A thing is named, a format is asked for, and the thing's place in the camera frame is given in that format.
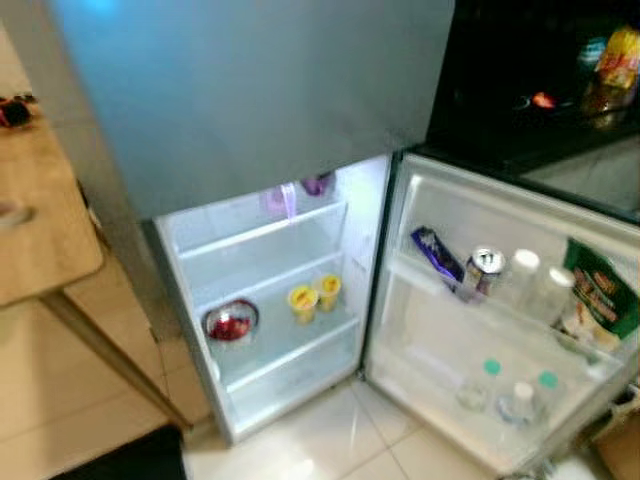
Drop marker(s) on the purple drink can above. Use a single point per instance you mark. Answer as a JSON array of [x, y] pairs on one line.
[[485, 275]]

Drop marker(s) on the small water bottle teal cap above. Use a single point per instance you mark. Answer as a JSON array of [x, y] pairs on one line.
[[485, 375], [547, 390]]

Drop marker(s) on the purple Dairy Milk carton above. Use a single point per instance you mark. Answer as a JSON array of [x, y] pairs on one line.
[[438, 258]]

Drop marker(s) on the grey freezer door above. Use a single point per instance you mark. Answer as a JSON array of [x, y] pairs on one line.
[[250, 100]]

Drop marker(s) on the grey kitchen cabinets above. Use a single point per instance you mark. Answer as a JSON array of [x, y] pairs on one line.
[[600, 175]]

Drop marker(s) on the green plastic bowl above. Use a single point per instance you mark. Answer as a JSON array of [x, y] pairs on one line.
[[590, 52]]

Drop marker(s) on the black and orange device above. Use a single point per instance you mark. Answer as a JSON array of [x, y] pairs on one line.
[[15, 112]]

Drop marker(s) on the green snack bag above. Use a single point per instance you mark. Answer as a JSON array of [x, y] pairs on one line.
[[600, 290]]

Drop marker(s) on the steel bowl of red berries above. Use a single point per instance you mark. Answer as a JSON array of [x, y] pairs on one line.
[[232, 325]]

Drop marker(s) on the grey fridge cabinet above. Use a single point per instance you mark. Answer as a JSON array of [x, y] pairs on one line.
[[250, 235]]

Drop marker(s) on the silver fridge door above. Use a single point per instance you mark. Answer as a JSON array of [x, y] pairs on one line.
[[440, 340]]

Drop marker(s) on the wooden dining table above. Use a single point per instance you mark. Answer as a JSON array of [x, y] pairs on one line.
[[40, 230]]

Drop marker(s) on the black floor mat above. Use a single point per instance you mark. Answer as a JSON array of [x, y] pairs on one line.
[[130, 462]]

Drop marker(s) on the dark purple plastic container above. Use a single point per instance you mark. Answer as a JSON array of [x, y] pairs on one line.
[[318, 184]]

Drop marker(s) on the white plastic bottle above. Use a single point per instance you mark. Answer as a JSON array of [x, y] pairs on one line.
[[522, 275], [555, 295]]

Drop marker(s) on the small water bottle white cap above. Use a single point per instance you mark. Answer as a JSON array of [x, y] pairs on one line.
[[520, 402]]

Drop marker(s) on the yellow red snack bag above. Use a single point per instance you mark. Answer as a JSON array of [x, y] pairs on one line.
[[620, 60]]

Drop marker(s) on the large brown cardboard box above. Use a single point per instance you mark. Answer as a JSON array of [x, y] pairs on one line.
[[622, 455]]

